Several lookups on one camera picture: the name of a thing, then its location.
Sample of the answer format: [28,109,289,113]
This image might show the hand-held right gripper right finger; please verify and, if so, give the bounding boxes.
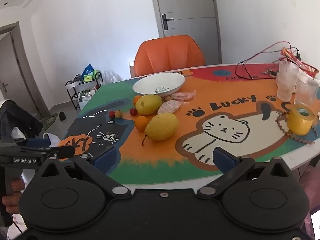
[196,147,294,201]

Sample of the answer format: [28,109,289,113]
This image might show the red plastic basket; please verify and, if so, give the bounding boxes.
[278,56,319,80]

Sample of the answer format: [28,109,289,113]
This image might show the black door handle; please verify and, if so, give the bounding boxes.
[161,14,174,31]

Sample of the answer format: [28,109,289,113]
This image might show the red cable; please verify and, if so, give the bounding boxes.
[239,41,292,67]

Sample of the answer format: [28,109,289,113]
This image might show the yellow mango with dark spots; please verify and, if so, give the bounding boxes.
[135,94,163,116]

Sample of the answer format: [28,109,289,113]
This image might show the green and yellow items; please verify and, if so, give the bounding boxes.
[83,70,98,82]

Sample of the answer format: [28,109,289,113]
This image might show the green slippers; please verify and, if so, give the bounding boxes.
[40,112,58,132]

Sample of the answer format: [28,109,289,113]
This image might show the white plate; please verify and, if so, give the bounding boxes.
[132,72,186,98]

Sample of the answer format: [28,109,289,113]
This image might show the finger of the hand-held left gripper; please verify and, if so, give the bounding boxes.
[49,145,76,159]
[15,138,51,148]

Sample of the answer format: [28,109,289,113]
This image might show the grey side door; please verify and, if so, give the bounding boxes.
[0,22,50,120]

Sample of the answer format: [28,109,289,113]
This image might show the white plastic bag with books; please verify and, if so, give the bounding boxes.
[77,89,97,103]

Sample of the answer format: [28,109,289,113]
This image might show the blue bag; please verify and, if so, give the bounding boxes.
[82,64,95,77]

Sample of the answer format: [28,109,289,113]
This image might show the cartoon cat table mat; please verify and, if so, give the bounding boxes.
[64,64,320,185]

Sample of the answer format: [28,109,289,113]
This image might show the dark jacket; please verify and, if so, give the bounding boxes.
[0,99,43,142]

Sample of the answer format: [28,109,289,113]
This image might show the orange snack package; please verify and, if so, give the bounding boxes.
[280,47,309,70]

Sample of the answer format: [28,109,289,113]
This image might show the yellow tape roll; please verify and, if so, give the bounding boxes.
[286,103,316,136]

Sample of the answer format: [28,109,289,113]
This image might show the short clear glass cup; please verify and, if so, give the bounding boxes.
[294,75,320,107]

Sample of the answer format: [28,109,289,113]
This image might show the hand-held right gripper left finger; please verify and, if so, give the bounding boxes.
[36,146,132,201]

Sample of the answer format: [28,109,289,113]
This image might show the yellow lemon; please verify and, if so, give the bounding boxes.
[141,112,180,147]

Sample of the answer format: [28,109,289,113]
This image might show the orange leather chair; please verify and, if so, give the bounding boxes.
[134,35,206,78]

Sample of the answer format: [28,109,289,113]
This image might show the black cable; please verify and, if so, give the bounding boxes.
[236,47,302,81]

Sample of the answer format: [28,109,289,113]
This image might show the black shoe rack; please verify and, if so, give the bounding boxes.
[65,71,104,111]

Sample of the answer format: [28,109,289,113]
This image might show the person's left hand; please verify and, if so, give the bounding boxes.
[1,179,26,215]

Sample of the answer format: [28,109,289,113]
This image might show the bunch of keys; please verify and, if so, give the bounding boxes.
[261,68,280,77]

